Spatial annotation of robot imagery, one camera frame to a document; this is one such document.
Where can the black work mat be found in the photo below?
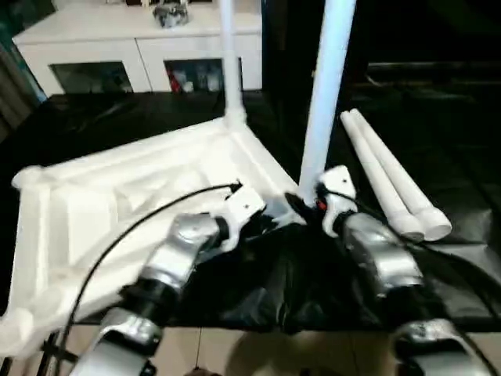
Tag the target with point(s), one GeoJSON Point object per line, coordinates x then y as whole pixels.
{"type": "Point", "coordinates": [94, 125]}

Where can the white cabinet with glass doors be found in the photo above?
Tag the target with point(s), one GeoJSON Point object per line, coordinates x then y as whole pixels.
{"type": "Point", "coordinates": [78, 39]}

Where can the white plastic table leg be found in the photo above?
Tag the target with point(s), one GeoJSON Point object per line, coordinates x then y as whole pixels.
{"type": "Point", "coordinates": [383, 174]}
{"type": "Point", "coordinates": [229, 55]}
{"type": "Point", "coordinates": [404, 172]}
{"type": "Point", "coordinates": [329, 86]}

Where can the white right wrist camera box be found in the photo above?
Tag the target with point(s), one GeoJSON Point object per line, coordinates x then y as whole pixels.
{"type": "Point", "coordinates": [337, 188]}

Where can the white plastic table top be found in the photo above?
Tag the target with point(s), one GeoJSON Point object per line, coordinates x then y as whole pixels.
{"type": "Point", "coordinates": [94, 204]}

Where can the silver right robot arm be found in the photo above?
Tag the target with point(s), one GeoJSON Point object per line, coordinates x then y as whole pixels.
{"type": "Point", "coordinates": [391, 266]}

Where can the grey plush toy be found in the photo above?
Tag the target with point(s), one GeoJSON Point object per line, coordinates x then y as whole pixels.
{"type": "Point", "coordinates": [171, 14]}

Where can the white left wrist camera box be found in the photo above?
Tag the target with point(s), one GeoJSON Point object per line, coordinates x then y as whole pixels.
{"type": "Point", "coordinates": [239, 207]}

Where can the black tv cabinet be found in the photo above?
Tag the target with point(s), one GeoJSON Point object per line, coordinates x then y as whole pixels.
{"type": "Point", "coordinates": [423, 35]}

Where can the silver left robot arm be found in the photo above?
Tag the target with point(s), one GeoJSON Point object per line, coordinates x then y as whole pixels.
{"type": "Point", "coordinates": [172, 258]}

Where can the black metal stand frame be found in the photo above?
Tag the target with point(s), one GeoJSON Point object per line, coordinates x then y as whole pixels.
{"type": "Point", "coordinates": [56, 352]}

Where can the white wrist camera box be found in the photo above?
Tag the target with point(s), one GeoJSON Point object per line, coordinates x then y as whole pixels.
{"type": "Point", "coordinates": [239, 207]}
{"type": "Point", "coordinates": [337, 188]}

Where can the toy figures behind cabinet glass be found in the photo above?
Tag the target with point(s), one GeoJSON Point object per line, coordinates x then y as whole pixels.
{"type": "Point", "coordinates": [200, 78]}

